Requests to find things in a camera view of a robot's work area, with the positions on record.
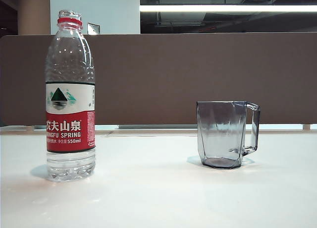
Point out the Nongfu Spring water bottle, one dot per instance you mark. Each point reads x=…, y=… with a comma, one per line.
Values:
x=70, y=124

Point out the brown desk partition panel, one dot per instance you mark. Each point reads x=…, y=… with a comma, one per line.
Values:
x=161, y=76

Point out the grey transparent octagonal cup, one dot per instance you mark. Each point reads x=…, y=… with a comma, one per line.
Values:
x=218, y=138

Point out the white ceiling light tube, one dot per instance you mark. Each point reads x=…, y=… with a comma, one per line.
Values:
x=223, y=8

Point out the beige partition foot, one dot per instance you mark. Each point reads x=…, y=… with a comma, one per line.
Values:
x=307, y=127

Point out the beige round pillar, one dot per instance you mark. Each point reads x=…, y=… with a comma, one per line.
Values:
x=33, y=12

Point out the white partition base rail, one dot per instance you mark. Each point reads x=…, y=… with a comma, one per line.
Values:
x=156, y=126

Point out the small wall sign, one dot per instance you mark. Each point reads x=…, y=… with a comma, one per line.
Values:
x=93, y=29

